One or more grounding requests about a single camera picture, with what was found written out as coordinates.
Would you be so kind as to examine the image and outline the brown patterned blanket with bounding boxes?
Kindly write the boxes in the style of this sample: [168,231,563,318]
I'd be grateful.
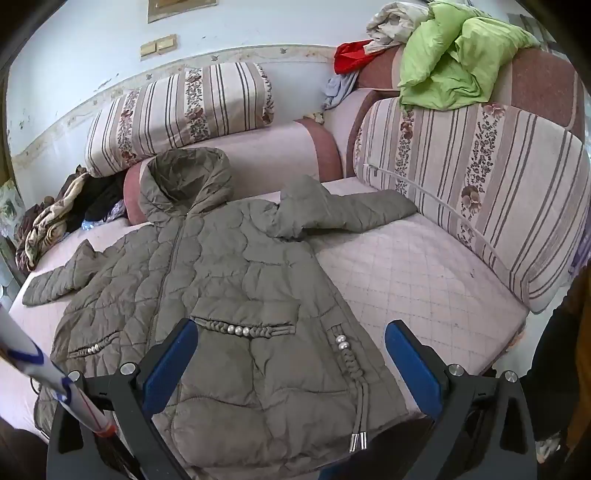
[15,172,90,273]

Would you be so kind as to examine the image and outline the white floral cloth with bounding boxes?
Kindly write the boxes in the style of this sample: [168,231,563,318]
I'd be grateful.
[366,1,437,54]

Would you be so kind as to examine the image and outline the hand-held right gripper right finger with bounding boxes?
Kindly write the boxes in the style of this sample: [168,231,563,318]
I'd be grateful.
[385,320,539,480]

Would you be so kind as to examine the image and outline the floral printed panel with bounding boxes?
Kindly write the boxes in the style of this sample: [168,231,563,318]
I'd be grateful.
[0,180,26,243]

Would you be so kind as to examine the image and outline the black clothes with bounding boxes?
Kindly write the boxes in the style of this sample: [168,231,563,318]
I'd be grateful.
[69,175,127,222]

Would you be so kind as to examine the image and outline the light blue cloth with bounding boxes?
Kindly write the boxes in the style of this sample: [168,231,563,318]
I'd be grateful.
[322,71,361,110]

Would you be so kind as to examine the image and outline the pink bolster with maroon ends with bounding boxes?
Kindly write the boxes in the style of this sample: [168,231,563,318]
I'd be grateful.
[122,119,343,227]
[323,88,402,178]

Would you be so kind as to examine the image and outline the olive quilted hooded jacket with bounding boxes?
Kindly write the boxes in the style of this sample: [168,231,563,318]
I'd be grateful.
[22,148,419,480]

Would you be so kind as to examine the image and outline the red cloth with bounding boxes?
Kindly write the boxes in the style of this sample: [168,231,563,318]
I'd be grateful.
[333,41,384,75]

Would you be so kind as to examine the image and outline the green blanket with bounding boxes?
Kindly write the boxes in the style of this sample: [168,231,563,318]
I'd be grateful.
[398,0,541,112]

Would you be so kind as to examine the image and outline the large striped floral cushion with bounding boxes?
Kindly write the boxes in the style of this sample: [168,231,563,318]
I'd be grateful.
[353,97,591,315]

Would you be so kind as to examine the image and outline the person's dark trousers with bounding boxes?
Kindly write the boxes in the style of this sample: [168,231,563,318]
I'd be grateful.
[524,277,583,457]

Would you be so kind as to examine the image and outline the maroon sofa backrest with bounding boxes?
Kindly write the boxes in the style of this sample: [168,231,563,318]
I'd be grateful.
[355,44,587,139]

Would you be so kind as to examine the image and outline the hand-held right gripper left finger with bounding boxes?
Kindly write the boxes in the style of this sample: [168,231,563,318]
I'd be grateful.
[46,318,199,480]

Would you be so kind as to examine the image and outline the person's brown coat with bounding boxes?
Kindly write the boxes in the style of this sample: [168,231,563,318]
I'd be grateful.
[564,265,591,450]

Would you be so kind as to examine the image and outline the small striped floral cushion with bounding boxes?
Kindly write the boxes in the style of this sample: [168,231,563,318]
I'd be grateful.
[84,61,275,178]

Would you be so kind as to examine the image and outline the clear plastic water bottle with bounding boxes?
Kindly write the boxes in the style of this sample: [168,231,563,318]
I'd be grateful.
[82,203,127,230]

